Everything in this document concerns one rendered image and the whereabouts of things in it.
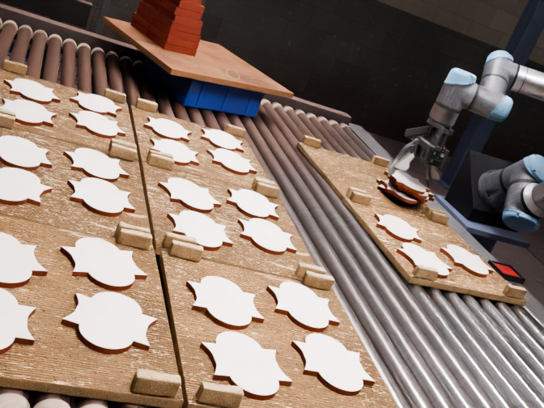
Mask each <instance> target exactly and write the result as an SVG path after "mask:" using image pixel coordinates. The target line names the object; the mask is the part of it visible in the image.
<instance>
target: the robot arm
mask: <svg viewBox="0 0 544 408"><path fill-rule="evenodd" d="M475 81H476V76H475V75H473V74H471V73H469V72H467V71H465V70H462V69H459V68H453V69H451V70H450V72H449V74H448V77H447V78H446V80H445V81H444V85H443V87H442V88H441V90H440V94H439V95H438V97H437V99H436V102H435V103H434V105H433V107H432V109H431V111H430V113H429V116H430V117H429V118H428V119H427V122H428V123H429V124H431V125H429V126H423V127H418V128H412V129H407V130H406V132H405V137H406V138H410V139H411V140H413V141H412V142H410V143H408V144H407V145H405V146H404V147H403V148H402V149H401V151H400V152H399V154H398V155H397V157H396V159H395V160H394V162H393V164H392V166H391V168H390V169H389V173H388V177H390V176H392V175H393V174H394V173H395V172H396V170H397V169H398V170H401V171H406V170H407V169H408V168H409V167H410V165H409V162H410V161H411V160H412V159H413V158H414V157H418V158H419V160H420V161H421V162H422V163H424V165H425V167H426V169H427V170H426V175H427V177H426V179H425V180H426V182H427V187H430V186H431V183H432V182H433V179H436V180H438V181H439V180H440V174H439V173H438V172H437V170H436V167H438V168H439V167H441V168H442V167H443V165H444V162H445V160H446V158H447V156H448V153H449V151H448V150H447V149H446V147H445V148H444V144H445V142H446V140H447V138H448V136H449V135H452V136H453V133H454V131H453V130H451V129H452V126H453V125H454V124H455V122H456V120H457V117H458V115H459V113H460V112H461V110H462V108H464V109H467V110H469V111H471V112H473V113H477V114H478V115H481V116H483V117H486V118H487V119H491V120H493V121H497V122H502V121H504V120H505V119H506V117H507V116H508V114H509V113H510V111H511V109H512V104H513V102H512V98H510V97H508V96H506V91H507V89H508V90H511V91H514V92H517V93H520V94H522V95H525V96H529V97H532V98H534V99H537V100H541V101H544V73H542V72H540V71H537V70H533V69H530V68H528V67H525V66H521V65H518V64H516V63H513V58H512V55H510V54H509V53H508V52H506V51H503V50H497V51H494V52H492V53H490V54H489V56H488V57H487V60H486V63H485V65H484V67H483V73H482V78H481V82H480V85H478V84H477V83H476V82H475ZM413 152H414V154H412V153H413ZM442 162H443V163H442ZM478 191H479V194H480V197H481V199H482V200H483V202H484V203H485V204H486V205H487V206H488V207H489V208H490V209H491V210H493V211H496V212H503V215H502V220H503V222H504V224H505V225H506V226H507V227H510V228H511V229H512V230H515V231H518V232H535V231H537V230H538V227H539V226H540V221H541V220H542V219H544V157H542V156H541V155H530V156H526V157H525V158H524V159H522V160H520V161H518V162H516V163H514V164H512V165H510V166H508V167H506V168H504V169H496V170H490V171H488V172H485V173H483V174H482V175H481V176H480V178H479V181H478Z"/></svg>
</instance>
